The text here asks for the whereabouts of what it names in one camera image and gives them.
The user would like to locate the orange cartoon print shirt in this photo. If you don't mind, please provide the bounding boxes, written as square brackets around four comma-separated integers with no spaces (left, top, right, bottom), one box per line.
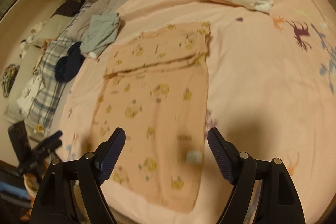
[89,22,211,213]

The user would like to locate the grey folded clothes pile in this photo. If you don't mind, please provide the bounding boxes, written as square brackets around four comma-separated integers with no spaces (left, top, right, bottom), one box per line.
[80,12,121,59]

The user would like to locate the white patterned garment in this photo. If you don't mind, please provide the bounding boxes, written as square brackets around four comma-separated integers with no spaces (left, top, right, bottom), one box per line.
[17,74,46,117]

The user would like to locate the grey plaid pillow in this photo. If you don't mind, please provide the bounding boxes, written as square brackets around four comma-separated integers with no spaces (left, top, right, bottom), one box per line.
[24,1,92,129]

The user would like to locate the dark navy garment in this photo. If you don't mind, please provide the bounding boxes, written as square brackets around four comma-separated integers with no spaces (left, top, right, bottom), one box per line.
[55,42,85,83]

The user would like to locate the small plush toys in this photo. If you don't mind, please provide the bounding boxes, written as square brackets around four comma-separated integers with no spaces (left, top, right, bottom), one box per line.
[19,21,46,59]

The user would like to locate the beige pillow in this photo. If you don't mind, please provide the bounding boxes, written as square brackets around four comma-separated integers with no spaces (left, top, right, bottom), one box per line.
[31,15,73,48]

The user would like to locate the grey quilt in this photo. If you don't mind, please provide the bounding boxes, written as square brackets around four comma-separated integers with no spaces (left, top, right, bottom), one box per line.
[66,0,128,42]

